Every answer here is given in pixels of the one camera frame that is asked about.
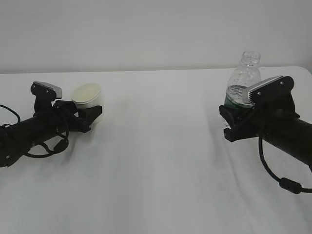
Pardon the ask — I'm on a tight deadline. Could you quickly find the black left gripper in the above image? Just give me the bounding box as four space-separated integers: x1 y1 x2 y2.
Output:
53 100 102 133

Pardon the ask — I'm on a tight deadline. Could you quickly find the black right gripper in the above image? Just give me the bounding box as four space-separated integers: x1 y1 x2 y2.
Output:
218 102 300 142

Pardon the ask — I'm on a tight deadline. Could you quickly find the white paper cup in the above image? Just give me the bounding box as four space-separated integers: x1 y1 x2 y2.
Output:
71 82 105 125

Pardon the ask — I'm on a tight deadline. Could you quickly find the clear green-label water bottle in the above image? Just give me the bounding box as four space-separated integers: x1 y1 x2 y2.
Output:
224 51 261 109

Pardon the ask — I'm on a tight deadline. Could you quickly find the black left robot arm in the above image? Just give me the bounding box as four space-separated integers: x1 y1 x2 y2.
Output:
0 100 103 167

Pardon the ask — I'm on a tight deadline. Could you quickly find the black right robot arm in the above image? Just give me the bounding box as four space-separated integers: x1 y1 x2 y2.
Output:
219 104 312 167

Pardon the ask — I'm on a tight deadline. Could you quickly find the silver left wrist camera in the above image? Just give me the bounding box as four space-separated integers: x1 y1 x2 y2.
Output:
30 81 62 114

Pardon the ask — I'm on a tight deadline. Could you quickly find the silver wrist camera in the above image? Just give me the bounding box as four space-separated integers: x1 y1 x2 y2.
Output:
30 81 62 114
242 76 294 106

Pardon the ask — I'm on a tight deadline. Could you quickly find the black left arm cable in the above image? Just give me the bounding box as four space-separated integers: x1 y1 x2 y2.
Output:
0 104 71 158

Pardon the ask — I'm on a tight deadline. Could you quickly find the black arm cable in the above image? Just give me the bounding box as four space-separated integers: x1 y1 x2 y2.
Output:
0 104 71 158
258 126 312 195

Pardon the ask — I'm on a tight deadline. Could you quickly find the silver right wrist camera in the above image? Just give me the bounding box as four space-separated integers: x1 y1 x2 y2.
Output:
242 76 294 106

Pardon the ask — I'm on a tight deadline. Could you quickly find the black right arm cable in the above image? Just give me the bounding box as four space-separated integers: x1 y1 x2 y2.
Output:
258 126 312 195

